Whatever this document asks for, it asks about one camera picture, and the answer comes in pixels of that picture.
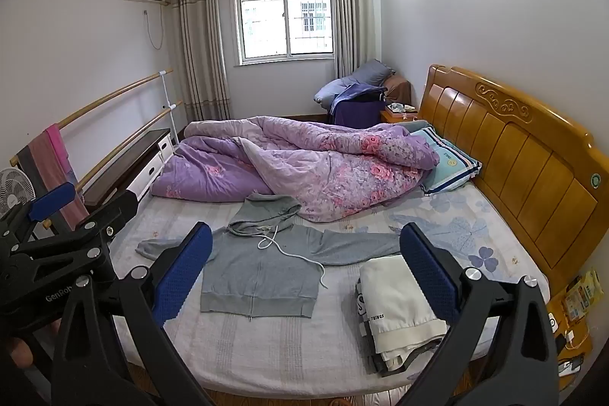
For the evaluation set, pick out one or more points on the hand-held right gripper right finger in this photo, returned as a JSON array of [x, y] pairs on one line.
[[430, 275]]

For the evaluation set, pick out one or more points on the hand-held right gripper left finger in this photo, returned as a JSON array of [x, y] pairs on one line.
[[183, 277]]

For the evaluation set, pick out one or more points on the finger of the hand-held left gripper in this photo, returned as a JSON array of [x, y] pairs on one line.
[[119, 213], [52, 201]]

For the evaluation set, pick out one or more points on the grey zip hoodie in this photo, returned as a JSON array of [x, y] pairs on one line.
[[261, 263]]

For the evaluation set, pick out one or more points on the person's left hand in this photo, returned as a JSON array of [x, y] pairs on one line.
[[20, 354]]

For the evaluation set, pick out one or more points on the pink towel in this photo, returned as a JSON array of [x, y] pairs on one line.
[[64, 168]]

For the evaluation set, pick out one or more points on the white electric fan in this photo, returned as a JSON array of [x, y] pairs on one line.
[[16, 192]]

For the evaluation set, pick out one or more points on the brown grey towel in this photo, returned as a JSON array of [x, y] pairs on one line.
[[43, 163]]

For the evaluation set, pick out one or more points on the white folded garment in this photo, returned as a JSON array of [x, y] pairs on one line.
[[404, 306]]

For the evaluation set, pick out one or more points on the dark top white cabinet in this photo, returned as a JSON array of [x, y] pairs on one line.
[[133, 158]]

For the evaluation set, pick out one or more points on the folded printed garment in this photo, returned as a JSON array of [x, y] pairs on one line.
[[365, 308]]

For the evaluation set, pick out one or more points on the bed with floral sheet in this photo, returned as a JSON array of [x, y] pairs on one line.
[[266, 349]]

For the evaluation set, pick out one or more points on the light blue cloth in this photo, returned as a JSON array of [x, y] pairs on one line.
[[449, 163]]

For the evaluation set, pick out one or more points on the wooden ballet barre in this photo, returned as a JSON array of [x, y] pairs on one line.
[[119, 92]]

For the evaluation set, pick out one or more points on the white charger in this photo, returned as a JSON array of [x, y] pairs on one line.
[[553, 323]]

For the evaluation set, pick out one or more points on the wooden headboard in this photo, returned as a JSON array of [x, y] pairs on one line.
[[523, 168]]

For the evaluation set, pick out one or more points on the yellow packet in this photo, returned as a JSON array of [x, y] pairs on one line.
[[583, 294]]

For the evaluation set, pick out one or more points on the purple floral quilt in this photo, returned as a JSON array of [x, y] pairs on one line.
[[323, 163]]

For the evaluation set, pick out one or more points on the orange bedside table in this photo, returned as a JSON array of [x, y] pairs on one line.
[[578, 339]]

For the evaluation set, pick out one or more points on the wooden nightstand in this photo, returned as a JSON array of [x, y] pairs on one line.
[[397, 117]]

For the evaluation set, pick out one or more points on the dark purple blanket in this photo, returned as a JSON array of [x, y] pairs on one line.
[[357, 108]]

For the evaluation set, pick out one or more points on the grey striped curtain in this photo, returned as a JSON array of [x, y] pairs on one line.
[[352, 16], [200, 44]]

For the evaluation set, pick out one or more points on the brown armchair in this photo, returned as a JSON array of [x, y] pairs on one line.
[[398, 89]]

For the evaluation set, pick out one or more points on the light blue bedding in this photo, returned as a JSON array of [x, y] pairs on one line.
[[330, 92]]

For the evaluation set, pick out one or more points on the blue grey pillow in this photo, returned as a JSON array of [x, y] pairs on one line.
[[373, 73]]

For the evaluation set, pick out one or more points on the white framed window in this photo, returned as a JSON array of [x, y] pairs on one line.
[[285, 16]]

